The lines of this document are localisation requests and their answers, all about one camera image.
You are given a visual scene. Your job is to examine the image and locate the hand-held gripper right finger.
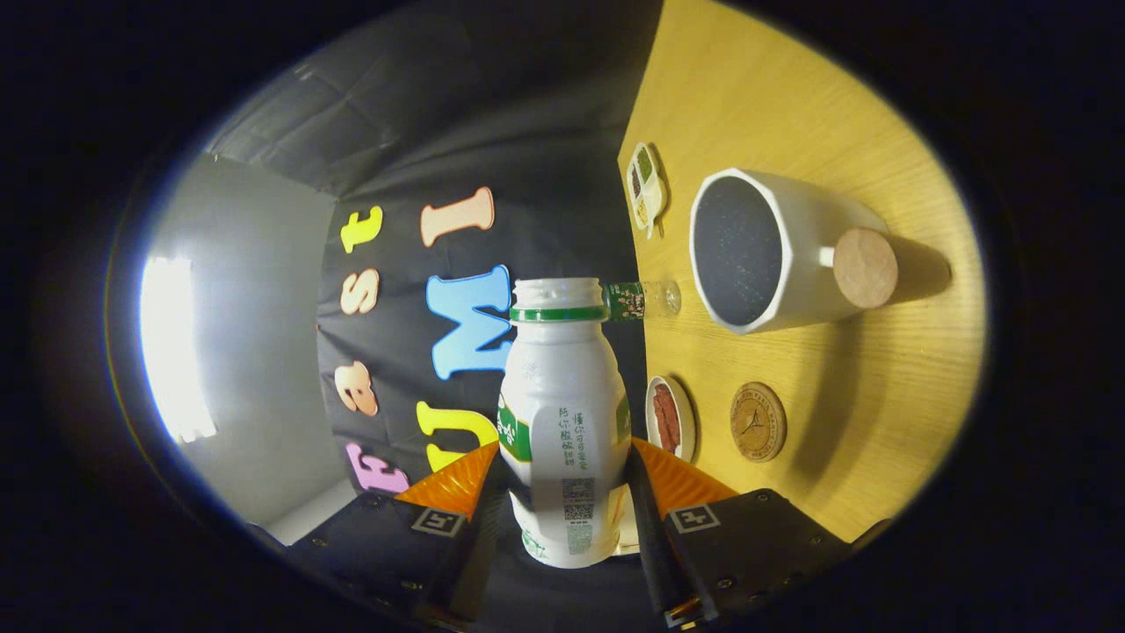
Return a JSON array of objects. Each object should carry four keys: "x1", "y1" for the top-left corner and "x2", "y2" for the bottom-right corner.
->
[{"x1": 628, "y1": 437, "x2": 852, "y2": 627}]

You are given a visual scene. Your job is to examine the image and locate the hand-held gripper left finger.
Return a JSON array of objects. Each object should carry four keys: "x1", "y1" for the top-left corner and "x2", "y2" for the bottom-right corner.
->
[{"x1": 286, "y1": 441, "x2": 519, "y2": 629}]

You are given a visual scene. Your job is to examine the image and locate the round wooden coaster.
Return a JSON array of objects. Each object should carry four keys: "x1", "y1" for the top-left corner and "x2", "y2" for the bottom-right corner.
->
[{"x1": 729, "y1": 381, "x2": 788, "y2": 463}]

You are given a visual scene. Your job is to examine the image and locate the white juice bottle green label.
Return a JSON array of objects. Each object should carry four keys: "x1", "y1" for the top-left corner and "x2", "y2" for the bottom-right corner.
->
[{"x1": 497, "y1": 277, "x2": 632, "y2": 570}]

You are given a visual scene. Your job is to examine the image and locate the white cup wooden handle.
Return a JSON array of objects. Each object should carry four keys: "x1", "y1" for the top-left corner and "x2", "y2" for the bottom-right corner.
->
[{"x1": 688, "y1": 167, "x2": 953, "y2": 336}]

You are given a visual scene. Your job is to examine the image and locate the clear plastic water bottle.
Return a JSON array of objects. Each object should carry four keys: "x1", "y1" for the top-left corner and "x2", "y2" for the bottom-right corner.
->
[{"x1": 602, "y1": 279, "x2": 683, "y2": 323}]

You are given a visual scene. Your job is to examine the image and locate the round white plate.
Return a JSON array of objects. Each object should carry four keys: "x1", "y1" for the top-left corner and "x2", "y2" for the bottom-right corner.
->
[{"x1": 645, "y1": 375, "x2": 698, "y2": 464}]

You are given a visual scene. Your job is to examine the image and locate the red meat strip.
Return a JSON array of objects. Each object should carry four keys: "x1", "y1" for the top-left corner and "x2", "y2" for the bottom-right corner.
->
[{"x1": 653, "y1": 383, "x2": 682, "y2": 455}]

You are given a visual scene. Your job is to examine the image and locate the wooden table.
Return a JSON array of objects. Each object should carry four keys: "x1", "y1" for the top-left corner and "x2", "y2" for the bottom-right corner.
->
[{"x1": 617, "y1": 0, "x2": 987, "y2": 544}]

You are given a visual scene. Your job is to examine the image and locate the white divided dish with beans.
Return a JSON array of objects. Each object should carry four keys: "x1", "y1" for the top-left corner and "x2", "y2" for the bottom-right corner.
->
[{"x1": 625, "y1": 142, "x2": 669, "y2": 240}]

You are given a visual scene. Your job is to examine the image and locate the black backdrop cloth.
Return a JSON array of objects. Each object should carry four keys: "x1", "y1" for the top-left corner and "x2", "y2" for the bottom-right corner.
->
[{"x1": 207, "y1": 0, "x2": 664, "y2": 633}]

